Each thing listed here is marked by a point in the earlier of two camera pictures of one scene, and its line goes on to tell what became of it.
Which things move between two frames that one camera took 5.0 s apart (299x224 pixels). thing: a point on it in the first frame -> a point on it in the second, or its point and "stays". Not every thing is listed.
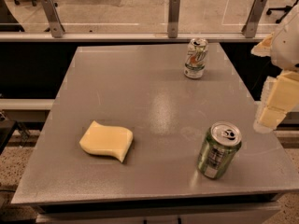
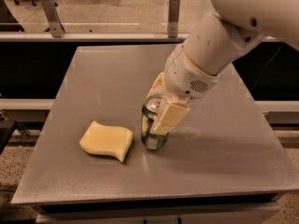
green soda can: [219, 147] -> [149, 139]
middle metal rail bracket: [174, 13] stays
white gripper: [288, 44] -> [186, 76]
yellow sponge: [106, 140] stays
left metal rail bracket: [57, 28] stays
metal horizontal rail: [131, 36] stays
